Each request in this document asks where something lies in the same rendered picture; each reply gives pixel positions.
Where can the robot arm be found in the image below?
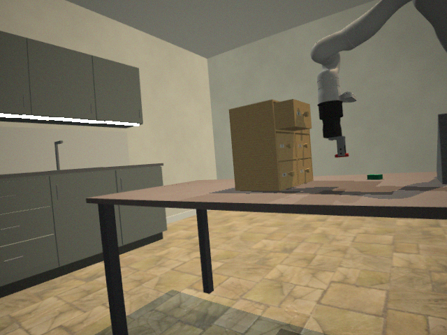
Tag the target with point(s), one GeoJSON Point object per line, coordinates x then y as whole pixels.
{"type": "Point", "coordinates": [327, 50]}

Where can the small brown wooden chest of drawers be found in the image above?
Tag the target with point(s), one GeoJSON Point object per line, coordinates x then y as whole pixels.
{"type": "Point", "coordinates": [254, 146]}

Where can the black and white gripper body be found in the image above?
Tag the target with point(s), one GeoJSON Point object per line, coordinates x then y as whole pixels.
{"type": "Point", "coordinates": [330, 109]}

